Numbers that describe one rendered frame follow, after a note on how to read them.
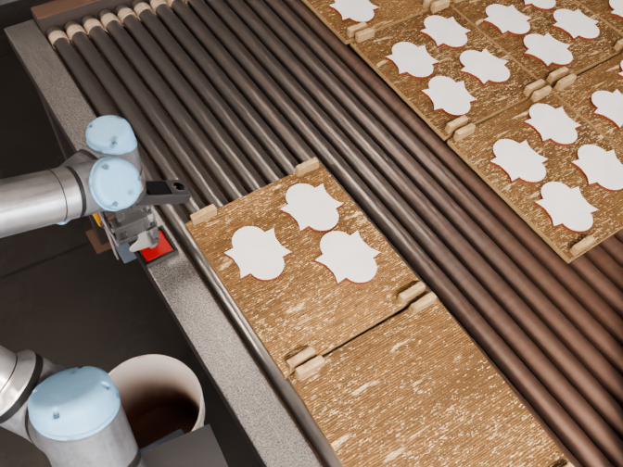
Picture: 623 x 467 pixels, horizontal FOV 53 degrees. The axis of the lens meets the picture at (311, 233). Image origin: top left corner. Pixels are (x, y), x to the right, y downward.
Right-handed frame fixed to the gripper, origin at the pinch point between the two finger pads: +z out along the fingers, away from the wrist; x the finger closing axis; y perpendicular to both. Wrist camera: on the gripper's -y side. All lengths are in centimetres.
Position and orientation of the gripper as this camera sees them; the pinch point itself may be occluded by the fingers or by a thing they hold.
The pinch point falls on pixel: (153, 241)
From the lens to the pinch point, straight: 136.5
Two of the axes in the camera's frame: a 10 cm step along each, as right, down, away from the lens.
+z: -0.5, 5.6, 8.2
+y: -8.3, 4.3, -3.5
